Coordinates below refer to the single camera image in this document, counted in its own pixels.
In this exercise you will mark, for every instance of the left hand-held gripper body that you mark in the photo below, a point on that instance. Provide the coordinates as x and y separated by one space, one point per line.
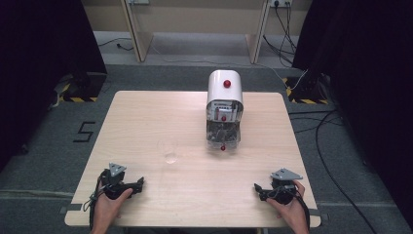
113 185

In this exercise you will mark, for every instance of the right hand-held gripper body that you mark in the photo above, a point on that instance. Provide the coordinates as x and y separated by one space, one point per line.
283 191

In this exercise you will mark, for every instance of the white dispenser with red knobs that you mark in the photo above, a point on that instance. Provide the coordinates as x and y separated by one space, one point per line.
224 94

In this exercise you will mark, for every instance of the person's right hand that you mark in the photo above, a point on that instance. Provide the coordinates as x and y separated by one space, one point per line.
293 213

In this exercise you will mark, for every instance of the person's left hand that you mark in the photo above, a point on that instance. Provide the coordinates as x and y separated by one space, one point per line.
105 209

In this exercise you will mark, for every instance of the hazard-striped stand base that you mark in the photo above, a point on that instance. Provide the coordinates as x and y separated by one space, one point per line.
82 92
307 92

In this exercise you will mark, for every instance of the black curtain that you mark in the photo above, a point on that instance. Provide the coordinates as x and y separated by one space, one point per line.
39 65
370 81

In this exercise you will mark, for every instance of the beige wooden desk frame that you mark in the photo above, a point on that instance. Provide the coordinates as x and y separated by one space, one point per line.
139 39

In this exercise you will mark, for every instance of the white wall socket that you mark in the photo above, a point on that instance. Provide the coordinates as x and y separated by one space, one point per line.
281 2

